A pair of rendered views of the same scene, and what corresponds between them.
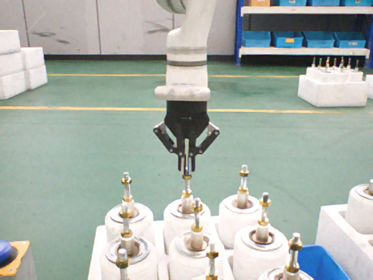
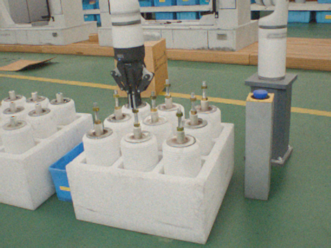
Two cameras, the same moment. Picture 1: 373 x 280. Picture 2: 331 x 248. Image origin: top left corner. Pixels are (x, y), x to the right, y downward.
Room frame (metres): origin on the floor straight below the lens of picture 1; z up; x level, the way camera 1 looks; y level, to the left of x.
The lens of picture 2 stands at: (1.32, 0.51, 0.63)
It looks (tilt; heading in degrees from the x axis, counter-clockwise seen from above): 21 degrees down; 211
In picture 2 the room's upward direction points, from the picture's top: 4 degrees counter-clockwise
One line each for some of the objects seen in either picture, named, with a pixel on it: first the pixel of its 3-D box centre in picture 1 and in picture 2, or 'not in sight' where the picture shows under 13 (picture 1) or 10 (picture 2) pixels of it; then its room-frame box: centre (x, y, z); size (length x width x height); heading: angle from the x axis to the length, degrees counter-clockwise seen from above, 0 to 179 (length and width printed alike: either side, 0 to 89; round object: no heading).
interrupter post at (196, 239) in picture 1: (196, 237); (154, 116); (0.49, -0.01, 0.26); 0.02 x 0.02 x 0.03
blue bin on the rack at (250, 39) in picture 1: (255, 39); not in sight; (5.08, -0.97, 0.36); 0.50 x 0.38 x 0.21; 177
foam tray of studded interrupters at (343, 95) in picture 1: (330, 90); not in sight; (2.69, -1.15, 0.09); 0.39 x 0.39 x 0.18; 4
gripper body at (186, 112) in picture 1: (186, 114); (130, 61); (0.61, 0.00, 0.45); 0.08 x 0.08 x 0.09
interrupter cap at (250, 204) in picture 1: (242, 204); (99, 133); (0.63, -0.11, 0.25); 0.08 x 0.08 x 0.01
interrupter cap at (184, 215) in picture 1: (186, 209); (138, 136); (0.61, 0.00, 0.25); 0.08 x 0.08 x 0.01
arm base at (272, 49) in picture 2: not in sight; (272, 52); (0.11, 0.23, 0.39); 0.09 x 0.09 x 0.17; 87
